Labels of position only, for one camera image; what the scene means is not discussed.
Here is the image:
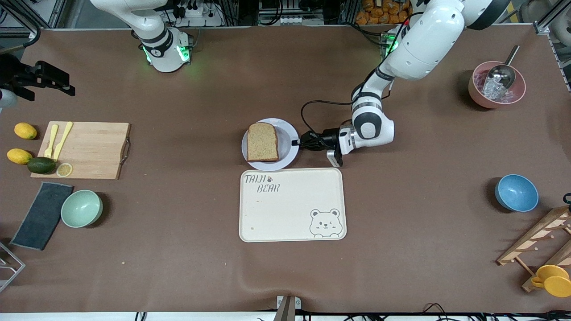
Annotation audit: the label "wooden cutting board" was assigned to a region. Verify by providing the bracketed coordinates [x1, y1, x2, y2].
[30, 121, 132, 181]

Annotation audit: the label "yellow plastic knife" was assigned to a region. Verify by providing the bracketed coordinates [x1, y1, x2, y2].
[53, 121, 74, 162]

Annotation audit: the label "cream bear print tray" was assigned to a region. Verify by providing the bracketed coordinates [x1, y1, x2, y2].
[239, 167, 348, 243]

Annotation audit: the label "white power strip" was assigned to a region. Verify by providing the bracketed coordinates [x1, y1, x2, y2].
[171, 2, 224, 28]

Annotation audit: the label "metal scoop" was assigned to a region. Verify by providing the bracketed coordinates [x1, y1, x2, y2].
[484, 45, 521, 91]

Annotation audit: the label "metal wire basket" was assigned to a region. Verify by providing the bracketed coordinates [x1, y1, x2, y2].
[0, 242, 26, 294]

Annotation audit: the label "grey metal camera bracket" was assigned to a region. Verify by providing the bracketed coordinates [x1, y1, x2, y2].
[273, 295, 302, 321]

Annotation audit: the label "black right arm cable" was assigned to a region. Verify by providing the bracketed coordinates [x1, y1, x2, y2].
[0, 26, 41, 54]

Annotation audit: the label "yellow lemon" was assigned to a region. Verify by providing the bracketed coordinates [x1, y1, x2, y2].
[14, 122, 38, 141]
[6, 148, 34, 165]

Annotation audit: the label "mint green bowl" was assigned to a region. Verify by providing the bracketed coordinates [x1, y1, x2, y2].
[60, 189, 104, 229]

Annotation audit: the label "yellow cup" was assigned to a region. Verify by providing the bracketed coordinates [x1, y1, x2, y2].
[530, 264, 571, 298]

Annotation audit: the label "round lavender plate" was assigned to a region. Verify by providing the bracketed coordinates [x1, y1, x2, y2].
[241, 117, 300, 172]

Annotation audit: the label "pink bowl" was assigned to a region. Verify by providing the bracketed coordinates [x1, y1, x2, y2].
[468, 61, 527, 110]

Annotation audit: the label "clear ice cubes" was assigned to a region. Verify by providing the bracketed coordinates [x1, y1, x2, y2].
[478, 74, 514, 102]

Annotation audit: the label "dark grey cloth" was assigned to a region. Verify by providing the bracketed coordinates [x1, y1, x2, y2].
[9, 181, 74, 251]

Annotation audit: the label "plain brown bread slice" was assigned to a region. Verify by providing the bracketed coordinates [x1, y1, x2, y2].
[246, 122, 280, 163]

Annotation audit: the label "dark green avocado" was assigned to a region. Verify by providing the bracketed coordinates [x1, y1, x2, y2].
[27, 156, 57, 175]

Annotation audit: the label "orange snack bags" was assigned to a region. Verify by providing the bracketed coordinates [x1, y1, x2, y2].
[355, 0, 414, 25]

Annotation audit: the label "black floor cables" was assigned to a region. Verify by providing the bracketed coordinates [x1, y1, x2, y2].
[303, 303, 571, 321]

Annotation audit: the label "blue bowl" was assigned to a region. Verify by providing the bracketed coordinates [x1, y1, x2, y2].
[494, 173, 540, 213]

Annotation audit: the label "wooden drying rack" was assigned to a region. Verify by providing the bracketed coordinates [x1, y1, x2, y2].
[496, 205, 571, 293]

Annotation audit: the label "yellow plastic fork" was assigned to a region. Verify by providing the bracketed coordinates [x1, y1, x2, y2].
[44, 124, 59, 160]

